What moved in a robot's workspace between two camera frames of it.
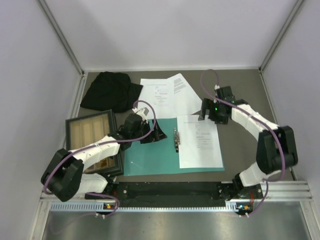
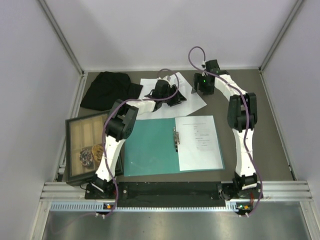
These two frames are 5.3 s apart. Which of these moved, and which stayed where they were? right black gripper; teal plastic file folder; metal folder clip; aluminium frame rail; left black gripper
Moved: left black gripper; right black gripper
Stayed: aluminium frame rail; metal folder clip; teal plastic file folder
